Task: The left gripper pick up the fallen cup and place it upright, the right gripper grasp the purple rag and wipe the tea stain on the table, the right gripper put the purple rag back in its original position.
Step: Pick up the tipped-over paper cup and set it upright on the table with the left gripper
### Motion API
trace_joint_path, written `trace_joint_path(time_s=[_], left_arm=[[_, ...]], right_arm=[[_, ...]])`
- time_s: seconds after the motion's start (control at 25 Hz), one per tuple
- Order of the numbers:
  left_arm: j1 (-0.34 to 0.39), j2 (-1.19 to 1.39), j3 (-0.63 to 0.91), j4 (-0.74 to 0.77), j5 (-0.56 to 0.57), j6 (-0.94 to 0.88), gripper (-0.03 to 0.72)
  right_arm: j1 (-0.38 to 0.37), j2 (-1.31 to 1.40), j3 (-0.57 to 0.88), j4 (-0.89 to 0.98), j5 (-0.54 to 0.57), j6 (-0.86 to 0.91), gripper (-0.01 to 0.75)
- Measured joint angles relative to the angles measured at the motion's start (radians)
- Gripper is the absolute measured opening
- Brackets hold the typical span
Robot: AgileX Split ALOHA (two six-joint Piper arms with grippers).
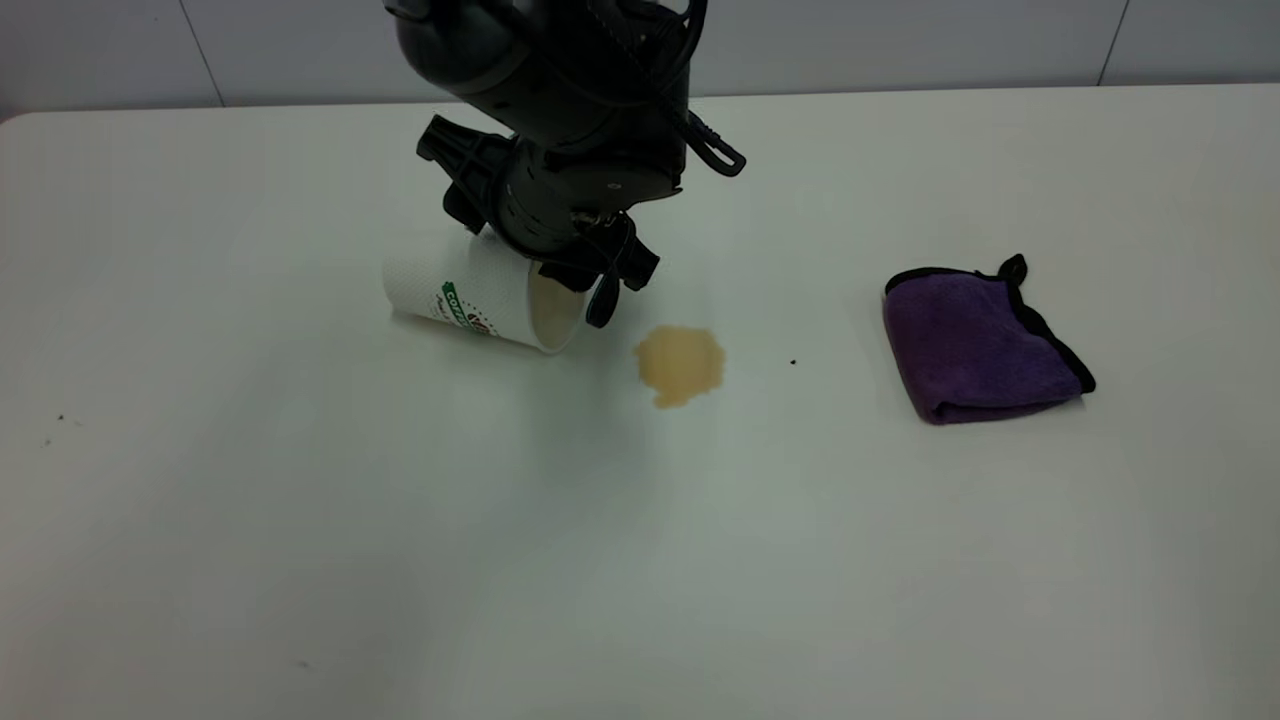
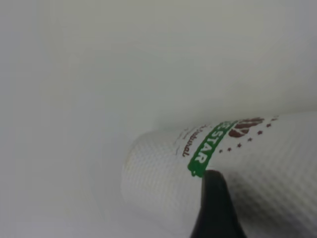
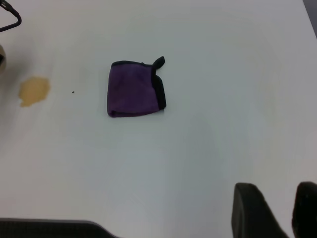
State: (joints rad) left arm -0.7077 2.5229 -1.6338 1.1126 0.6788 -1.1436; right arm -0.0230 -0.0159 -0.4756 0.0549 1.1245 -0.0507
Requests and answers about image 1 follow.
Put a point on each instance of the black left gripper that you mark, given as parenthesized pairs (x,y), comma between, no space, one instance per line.
(580,190)

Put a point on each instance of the white paper coffee cup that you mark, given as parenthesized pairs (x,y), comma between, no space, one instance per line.
(470,290)

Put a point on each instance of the purple microfiber cloth black trim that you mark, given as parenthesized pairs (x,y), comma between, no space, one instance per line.
(975,345)

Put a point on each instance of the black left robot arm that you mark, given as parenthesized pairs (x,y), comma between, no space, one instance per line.
(480,50)

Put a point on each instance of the brown coffee spill puddle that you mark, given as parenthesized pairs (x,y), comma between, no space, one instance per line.
(680,365)

